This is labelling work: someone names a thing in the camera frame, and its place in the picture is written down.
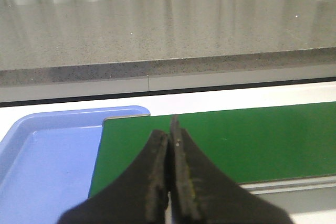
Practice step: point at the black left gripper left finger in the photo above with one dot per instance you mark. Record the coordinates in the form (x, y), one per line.
(138, 195)

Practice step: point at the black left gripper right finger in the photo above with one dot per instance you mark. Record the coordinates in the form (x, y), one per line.
(202, 193)

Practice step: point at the blue plastic tray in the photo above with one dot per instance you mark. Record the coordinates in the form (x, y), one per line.
(47, 161)

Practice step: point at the green conveyor belt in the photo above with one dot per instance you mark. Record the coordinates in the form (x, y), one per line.
(249, 145)

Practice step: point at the grey stone counter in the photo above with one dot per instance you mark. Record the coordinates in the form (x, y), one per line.
(82, 50)

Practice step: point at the aluminium conveyor side rail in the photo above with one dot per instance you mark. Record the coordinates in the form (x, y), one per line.
(287, 185)

